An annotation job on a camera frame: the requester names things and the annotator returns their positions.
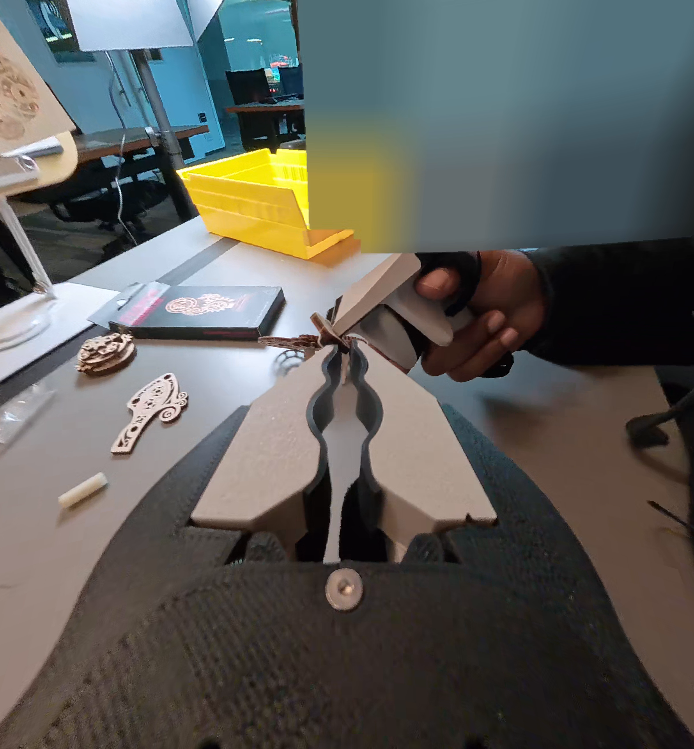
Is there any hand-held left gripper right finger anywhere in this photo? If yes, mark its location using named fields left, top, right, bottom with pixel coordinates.
left=350, top=342, right=499, bottom=558

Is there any white hanging cable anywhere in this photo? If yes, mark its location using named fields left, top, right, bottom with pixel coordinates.
left=107, top=51, right=142, bottom=247

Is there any small clear plastic bag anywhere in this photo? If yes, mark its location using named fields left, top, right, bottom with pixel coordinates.
left=0, top=383, right=55, bottom=463

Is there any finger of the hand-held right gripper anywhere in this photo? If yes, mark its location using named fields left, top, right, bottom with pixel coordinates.
left=328, top=253, right=424, bottom=341
left=359, top=305, right=423, bottom=373

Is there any ornate wooden paddle piece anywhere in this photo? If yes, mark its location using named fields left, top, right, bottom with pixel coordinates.
left=111, top=373, right=189, bottom=454

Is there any paper instruction sheet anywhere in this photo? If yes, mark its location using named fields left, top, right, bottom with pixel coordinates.
left=0, top=0, right=78, bottom=160

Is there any yellow plastic bin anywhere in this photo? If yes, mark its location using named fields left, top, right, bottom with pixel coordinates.
left=176, top=148, right=362, bottom=260

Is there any wooden background table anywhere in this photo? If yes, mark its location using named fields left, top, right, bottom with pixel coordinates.
left=73, top=124, right=210, bottom=176

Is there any wooden gear assembly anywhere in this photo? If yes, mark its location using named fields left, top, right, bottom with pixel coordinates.
left=258, top=332, right=324, bottom=376

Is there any black softbox lamp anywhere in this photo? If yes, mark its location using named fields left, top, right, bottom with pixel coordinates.
left=66, top=0, right=226, bottom=222

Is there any black chair frame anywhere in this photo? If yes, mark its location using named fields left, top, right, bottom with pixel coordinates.
left=625, top=374, right=694, bottom=451

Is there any white wax stick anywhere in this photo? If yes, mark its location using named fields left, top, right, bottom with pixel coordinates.
left=58, top=473, right=108, bottom=509

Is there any stacked wooden gear disc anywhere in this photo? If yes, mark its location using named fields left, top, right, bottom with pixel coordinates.
left=76, top=332, right=136, bottom=375

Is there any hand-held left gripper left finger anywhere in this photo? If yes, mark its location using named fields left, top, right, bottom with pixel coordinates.
left=189, top=342, right=341, bottom=558

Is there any grey desk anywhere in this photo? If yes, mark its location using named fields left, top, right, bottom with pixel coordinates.
left=0, top=213, right=694, bottom=749

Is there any person's right hand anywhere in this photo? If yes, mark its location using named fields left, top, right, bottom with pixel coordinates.
left=411, top=250, right=548, bottom=383

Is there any black office chair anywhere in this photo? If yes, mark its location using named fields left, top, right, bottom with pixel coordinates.
left=46, top=167, right=171, bottom=235

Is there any person's right forearm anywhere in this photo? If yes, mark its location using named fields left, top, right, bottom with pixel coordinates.
left=522, top=237, right=694, bottom=369

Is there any white book stand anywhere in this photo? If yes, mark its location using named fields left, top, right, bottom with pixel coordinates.
left=0, top=131, right=119, bottom=400

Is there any black puzzle box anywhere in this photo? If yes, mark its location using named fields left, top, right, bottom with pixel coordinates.
left=88, top=282, right=285, bottom=341

